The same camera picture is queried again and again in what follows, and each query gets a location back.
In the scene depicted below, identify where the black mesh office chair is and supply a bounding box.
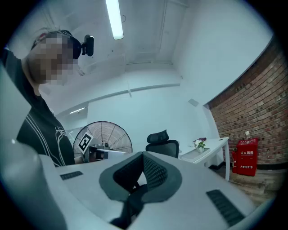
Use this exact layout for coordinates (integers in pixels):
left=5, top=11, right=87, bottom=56
left=145, top=129, right=180, bottom=159

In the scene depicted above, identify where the black head camera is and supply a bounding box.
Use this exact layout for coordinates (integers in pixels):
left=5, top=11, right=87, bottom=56
left=81, top=34, right=95, bottom=57

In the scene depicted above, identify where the long ceiling light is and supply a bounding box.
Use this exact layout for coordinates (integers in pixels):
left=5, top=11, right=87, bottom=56
left=68, top=107, right=86, bottom=115

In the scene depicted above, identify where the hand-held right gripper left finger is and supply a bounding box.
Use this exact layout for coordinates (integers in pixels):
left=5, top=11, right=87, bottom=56
left=99, top=151, right=145, bottom=202

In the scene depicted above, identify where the black head strap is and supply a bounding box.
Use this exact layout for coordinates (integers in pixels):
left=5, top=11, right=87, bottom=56
left=60, top=30, right=82, bottom=60

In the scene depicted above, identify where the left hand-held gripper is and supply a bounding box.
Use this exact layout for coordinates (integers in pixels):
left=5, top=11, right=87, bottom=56
left=77, top=132, right=128, bottom=164

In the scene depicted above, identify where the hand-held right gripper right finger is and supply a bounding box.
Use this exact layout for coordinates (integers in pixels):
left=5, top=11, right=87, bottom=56
left=143, top=151, right=183, bottom=204

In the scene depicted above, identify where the white artificial flower bunch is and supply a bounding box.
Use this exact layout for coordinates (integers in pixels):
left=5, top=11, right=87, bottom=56
left=195, top=139, right=207, bottom=154

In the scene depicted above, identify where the black floor fan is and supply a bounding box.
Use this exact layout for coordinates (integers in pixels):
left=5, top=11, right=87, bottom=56
left=73, top=120, right=133, bottom=164

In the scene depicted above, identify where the person's head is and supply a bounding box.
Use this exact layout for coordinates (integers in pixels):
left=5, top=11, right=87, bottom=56
left=27, top=28, right=79, bottom=86

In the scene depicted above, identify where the red fire equipment box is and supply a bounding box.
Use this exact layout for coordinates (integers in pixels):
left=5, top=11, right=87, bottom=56
left=235, top=138, right=259, bottom=177

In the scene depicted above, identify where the red fire extinguisher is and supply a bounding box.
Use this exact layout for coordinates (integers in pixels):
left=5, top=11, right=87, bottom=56
left=231, top=147, right=239, bottom=174

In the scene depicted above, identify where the white desk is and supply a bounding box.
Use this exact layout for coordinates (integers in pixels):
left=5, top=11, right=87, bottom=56
left=179, top=137, right=230, bottom=181

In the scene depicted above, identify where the person's black printed shirt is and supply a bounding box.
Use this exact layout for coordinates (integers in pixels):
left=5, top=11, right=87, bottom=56
left=1, top=48, right=76, bottom=168

